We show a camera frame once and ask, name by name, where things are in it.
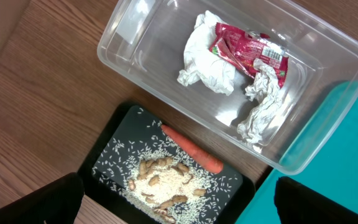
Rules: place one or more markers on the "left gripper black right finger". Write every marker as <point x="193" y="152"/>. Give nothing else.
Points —
<point x="298" y="204"/>

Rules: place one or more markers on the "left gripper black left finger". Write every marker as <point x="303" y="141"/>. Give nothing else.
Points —
<point x="57" y="202"/>

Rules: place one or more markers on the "orange carrot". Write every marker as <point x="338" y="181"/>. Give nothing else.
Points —
<point x="203" y="158"/>

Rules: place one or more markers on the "red snack wrapper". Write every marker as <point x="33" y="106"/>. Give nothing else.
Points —
<point x="241" y="48"/>

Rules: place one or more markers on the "white napkin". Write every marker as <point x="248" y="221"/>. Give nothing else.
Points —
<point x="202" y="65"/>

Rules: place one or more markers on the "black waste tray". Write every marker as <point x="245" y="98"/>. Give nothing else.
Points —
<point x="133" y="134"/>

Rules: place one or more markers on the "clear plastic waste bin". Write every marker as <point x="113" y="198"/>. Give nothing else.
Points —
<point x="144" y="41"/>

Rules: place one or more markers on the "teal plastic tray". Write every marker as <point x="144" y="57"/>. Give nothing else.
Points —
<point x="333" y="172"/>

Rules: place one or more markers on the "rice and peanut leftovers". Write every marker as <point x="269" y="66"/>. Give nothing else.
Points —
<point x="163" y="183"/>

